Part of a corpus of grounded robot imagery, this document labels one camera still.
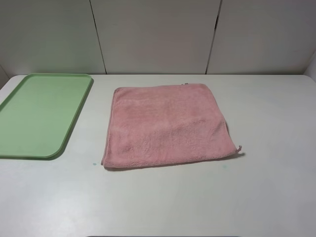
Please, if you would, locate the green plastic tray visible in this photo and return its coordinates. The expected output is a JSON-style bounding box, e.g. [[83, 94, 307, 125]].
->
[[0, 74, 93, 160]]

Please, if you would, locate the pink fluffy towel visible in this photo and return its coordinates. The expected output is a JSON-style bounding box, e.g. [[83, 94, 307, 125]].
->
[[101, 83, 241, 169]]

